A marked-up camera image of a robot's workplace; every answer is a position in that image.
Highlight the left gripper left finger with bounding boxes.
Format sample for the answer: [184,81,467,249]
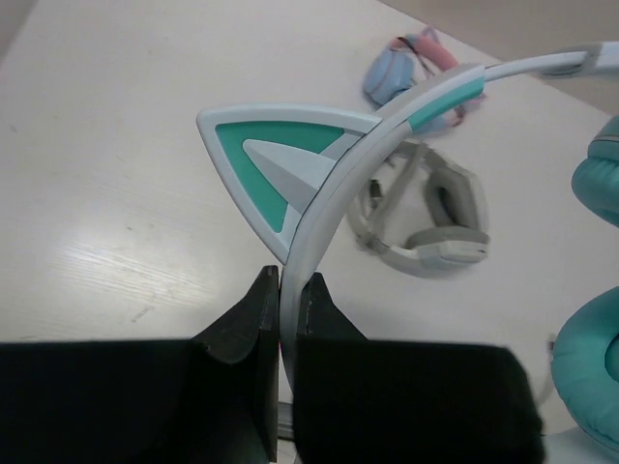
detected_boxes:
[1,266,279,463]

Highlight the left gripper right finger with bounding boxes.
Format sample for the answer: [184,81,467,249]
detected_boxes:
[292,274,545,463]

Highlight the teal cat-ear headphones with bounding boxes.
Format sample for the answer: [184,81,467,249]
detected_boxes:
[196,41,618,463]

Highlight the white grey headphones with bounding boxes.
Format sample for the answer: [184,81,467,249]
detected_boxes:
[346,140,490,276]

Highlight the blue pink cat-ear headphones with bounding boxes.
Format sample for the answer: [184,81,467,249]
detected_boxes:
[363,27,486,139]

